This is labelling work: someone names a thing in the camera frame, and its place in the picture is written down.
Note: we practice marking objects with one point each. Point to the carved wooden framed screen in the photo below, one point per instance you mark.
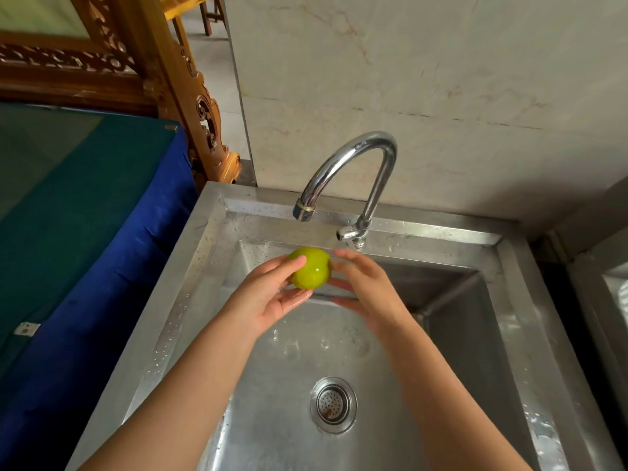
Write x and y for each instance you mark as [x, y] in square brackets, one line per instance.
[157, 58]

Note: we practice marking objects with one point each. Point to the person's left hand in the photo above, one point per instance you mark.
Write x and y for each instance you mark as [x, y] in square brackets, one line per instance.
[260, 304]

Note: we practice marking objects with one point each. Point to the person's left forearm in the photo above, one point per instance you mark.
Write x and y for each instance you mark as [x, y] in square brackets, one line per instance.
[176, 407]

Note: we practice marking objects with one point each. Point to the stainless steel sink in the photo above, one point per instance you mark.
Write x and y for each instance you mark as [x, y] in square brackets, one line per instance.
[466, 338]

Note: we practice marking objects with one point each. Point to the round steel sink drain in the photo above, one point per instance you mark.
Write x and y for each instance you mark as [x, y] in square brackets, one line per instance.
[333, 405]

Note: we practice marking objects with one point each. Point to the curved chrome faucet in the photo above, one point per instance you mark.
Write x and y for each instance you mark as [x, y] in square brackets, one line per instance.
[378, 142]

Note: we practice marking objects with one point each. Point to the person's right forearm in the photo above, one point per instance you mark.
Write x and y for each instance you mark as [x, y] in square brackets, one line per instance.
[451, 407]

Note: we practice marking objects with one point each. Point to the person's right hand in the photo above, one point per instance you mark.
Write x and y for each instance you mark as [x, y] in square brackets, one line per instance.
[380, 301]

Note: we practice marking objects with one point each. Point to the small white cloth tag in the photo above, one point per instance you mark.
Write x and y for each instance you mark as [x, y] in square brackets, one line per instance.
[27, 329]

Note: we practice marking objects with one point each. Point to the dark wooden stool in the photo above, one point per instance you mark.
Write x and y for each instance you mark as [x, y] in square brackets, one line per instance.
[213, 9]

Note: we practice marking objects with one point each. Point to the green apple fruit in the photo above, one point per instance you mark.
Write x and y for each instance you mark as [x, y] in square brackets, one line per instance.
[311, 269]

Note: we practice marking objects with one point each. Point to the yellow wooden bench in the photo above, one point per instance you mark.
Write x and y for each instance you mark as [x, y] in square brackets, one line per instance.
[179, 7]

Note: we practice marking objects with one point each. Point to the green and blue tablecloth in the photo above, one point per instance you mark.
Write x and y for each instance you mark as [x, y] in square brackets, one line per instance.
[83, 230]

